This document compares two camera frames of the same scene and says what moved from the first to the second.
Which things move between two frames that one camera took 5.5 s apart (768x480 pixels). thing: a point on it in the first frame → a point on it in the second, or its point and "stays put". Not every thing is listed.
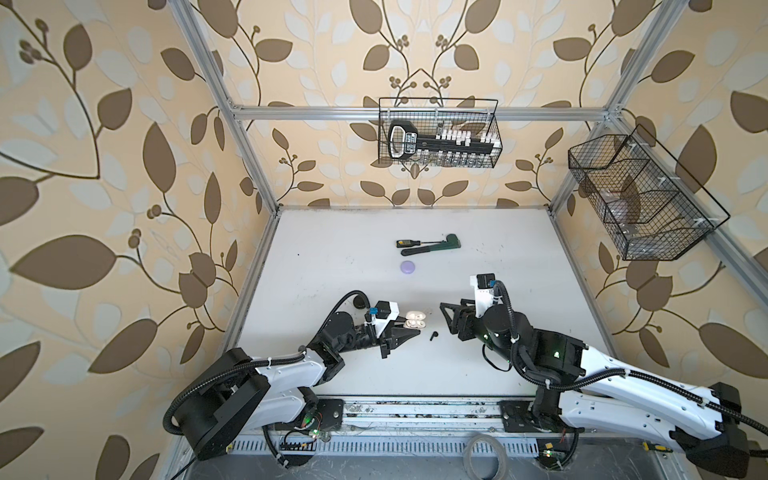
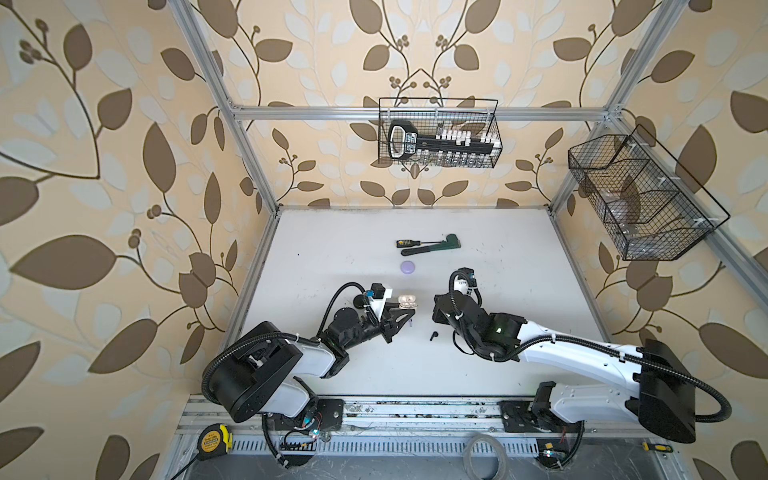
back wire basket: [439, 132] stays put
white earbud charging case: [415, 319] → [407, 301]
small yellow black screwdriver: [653, 446] stays put
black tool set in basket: [447, 147] stays put
